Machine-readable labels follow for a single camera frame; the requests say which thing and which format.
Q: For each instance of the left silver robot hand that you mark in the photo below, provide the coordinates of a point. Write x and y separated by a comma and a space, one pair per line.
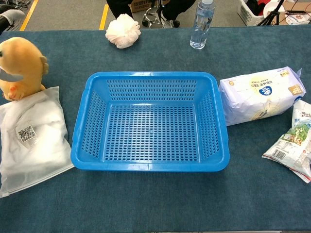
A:
13, 15

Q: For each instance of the yellow plush toy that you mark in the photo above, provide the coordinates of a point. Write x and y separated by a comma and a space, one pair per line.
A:
24, 58

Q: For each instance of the white frosted zip bag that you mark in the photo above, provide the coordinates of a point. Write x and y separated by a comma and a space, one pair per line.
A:
36, 150

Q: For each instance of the white tissue pack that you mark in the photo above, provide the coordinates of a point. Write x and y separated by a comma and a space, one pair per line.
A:
257, 97

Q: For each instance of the white printed snack bag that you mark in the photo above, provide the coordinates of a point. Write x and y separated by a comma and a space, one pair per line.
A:
294, 145

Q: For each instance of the blue perforated plastic basket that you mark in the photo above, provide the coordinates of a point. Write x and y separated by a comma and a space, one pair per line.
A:
150, 136

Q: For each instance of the white plastic laundry basket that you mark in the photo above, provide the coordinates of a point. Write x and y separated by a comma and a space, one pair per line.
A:
247, 14

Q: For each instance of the pale pink bath pouf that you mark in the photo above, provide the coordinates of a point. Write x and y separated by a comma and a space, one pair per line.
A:
122, 31

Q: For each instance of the brown cardboard box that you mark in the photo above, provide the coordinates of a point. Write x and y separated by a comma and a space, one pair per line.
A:
139, 4

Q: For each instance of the chrome office chair base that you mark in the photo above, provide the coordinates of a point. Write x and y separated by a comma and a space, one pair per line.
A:
151, 14

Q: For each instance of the person in black clothes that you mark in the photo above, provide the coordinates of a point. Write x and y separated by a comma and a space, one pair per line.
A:
175, 7

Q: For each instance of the clear plastic water bottle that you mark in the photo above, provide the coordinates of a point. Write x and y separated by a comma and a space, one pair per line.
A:
200, 26

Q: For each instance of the teal table cloth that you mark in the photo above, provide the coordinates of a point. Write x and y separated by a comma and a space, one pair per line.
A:
155, 206

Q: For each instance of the black tripod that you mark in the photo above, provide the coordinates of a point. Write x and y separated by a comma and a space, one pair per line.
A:
271, 15

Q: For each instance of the white printed package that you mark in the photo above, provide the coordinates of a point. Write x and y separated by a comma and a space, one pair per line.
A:
297, 18

